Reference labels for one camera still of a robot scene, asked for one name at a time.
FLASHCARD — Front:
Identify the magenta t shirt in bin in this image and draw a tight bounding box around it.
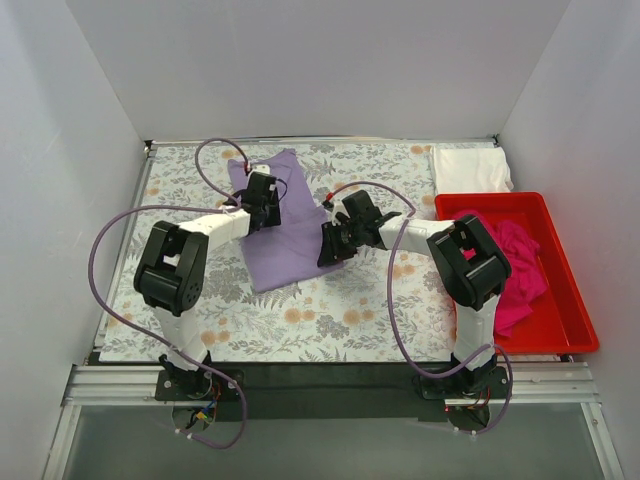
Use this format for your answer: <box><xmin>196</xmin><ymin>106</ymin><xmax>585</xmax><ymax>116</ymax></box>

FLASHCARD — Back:
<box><xmin>454</xmin><ymin>210</ymin><xmax>547</xmax><ymax>338</ymax></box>

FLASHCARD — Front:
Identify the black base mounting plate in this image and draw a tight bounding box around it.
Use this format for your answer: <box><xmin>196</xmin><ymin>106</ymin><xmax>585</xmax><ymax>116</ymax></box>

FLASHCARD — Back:
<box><xmin>153</xmin><ymin>360</ymin><xmax>517</xmax><ymax>424</ymax></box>

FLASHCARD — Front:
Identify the red plastic bin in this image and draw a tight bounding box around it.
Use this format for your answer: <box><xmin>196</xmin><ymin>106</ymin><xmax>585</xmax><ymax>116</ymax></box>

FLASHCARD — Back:
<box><xmin>435</xmin><ymin>192</ymin><xmax>599</xmax><ymax>355</ymax></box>

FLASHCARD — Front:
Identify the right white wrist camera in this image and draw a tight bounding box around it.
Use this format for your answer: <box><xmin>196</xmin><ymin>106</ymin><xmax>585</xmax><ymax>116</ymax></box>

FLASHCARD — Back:
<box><xmin>322</xmin><ymin>195</ymin><xmax>350</xmax><ymax>226</ymax></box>

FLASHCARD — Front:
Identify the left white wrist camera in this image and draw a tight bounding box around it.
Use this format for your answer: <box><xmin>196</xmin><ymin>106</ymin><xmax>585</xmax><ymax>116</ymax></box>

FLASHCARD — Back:
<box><xmin>243</xmin><ymin>162</ymin><xmax>271</xmax><ymax>176</ymax></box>

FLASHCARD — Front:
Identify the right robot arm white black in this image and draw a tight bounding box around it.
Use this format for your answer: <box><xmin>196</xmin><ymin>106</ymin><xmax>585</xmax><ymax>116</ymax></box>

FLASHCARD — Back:
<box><xmin>317</xmin><ymin>191</ymin><xmax>512</xmax><ymax>398</ymax></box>

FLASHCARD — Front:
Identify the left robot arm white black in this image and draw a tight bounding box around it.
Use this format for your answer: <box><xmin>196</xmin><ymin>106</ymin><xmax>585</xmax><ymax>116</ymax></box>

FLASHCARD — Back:
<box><xmin>134</xmin><ymin>169</ymin><xmax>286</xmax><ymax>400</ymax></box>

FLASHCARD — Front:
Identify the purple t shirt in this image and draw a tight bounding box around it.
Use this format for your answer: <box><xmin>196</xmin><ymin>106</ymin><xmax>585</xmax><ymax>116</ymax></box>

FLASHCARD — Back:
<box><xmin>240</xmin><ymin>149</ymin><xmax>342</xmax><ymax>293</ymax></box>

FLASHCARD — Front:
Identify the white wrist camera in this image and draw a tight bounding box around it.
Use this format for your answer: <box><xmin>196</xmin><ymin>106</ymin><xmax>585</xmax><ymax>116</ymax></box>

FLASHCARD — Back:
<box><xmin>243</xmin><ymin>162</ymin><xmax>271</xmax><ymax>176</ymax></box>
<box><xmin>322</xmin><ymin>195</ymin><xmax>350</xmax><ymax>226</ymax></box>

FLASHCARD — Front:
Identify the floral table mat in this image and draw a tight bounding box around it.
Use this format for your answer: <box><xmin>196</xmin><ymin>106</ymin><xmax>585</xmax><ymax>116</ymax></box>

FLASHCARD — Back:
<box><xmin>99</xmin><ymin>142</ymin><xmax>455</xmax><ymax>363</ymax></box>

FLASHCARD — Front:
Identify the white folded t shirt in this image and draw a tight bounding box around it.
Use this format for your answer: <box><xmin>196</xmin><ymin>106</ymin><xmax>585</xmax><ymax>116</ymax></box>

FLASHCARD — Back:
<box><xmin>430</xmin><ymin>147</ymin><xmax>514</xmax><ymax>194</ymax></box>

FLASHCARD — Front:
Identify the aluminium frame rail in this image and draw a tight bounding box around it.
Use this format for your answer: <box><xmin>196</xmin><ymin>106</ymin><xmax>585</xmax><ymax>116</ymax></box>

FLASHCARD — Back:
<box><xmin>45</xmin><ymin>142</ymin><xmax>624</xmax><ymax>479</ymax></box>

